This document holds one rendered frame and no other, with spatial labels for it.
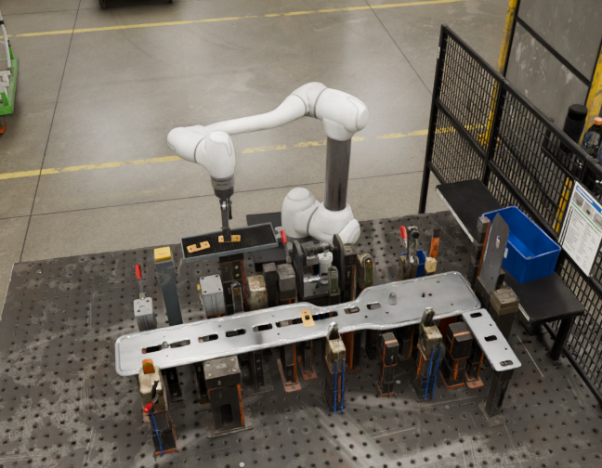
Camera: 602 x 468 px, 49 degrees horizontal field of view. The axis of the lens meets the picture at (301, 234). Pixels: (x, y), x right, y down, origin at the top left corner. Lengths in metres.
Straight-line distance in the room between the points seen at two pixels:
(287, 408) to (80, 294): 1.15
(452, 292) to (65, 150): 3.80
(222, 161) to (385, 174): 2.84
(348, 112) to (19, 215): 3.02
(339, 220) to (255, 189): 2.01
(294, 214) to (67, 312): 1.11
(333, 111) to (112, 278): 1.33
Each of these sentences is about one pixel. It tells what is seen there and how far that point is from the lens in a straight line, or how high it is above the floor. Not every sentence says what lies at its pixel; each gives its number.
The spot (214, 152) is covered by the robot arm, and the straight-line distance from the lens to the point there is 2.35.
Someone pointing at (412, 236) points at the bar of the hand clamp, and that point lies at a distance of 2.59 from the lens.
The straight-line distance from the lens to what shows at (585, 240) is 2.62.
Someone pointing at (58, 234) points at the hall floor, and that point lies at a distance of 4.80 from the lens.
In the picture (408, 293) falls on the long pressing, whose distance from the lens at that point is 2.64.
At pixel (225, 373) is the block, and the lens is 2.33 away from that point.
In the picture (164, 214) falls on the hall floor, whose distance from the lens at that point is 4.77.
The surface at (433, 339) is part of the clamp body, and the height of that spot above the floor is 1.04.
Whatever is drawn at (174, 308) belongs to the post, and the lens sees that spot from 2.79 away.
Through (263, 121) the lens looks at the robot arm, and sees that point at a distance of 2.59.
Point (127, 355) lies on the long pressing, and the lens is 2.49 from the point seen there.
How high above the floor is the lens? 2.83
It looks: 39 degrees down
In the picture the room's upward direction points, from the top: 1 degrees counter-clockwise
